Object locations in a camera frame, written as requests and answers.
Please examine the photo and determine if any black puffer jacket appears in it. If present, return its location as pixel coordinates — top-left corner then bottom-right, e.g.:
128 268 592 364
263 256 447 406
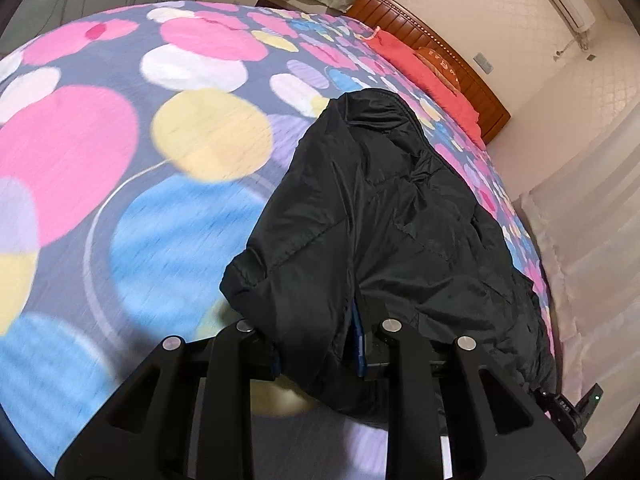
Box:
220 87 558 433

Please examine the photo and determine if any floral dotted bedspread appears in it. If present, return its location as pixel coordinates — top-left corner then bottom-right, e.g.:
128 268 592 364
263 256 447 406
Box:
0 0 556 480

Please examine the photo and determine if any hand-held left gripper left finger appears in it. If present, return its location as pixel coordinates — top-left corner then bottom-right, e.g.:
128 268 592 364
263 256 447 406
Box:
54 319 279 480

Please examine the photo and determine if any red pillow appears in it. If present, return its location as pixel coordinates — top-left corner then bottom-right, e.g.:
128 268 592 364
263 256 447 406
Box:
367 27 484 144

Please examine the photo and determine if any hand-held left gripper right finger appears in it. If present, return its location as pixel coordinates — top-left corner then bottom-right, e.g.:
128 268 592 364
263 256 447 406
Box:
352 304 587 480

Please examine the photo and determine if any wooden headboard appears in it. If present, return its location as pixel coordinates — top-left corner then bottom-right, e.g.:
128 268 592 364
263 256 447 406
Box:
345 0 512 144

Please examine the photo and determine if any small orange cushion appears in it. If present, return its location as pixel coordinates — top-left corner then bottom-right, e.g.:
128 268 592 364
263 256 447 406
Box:
414 46 464 94

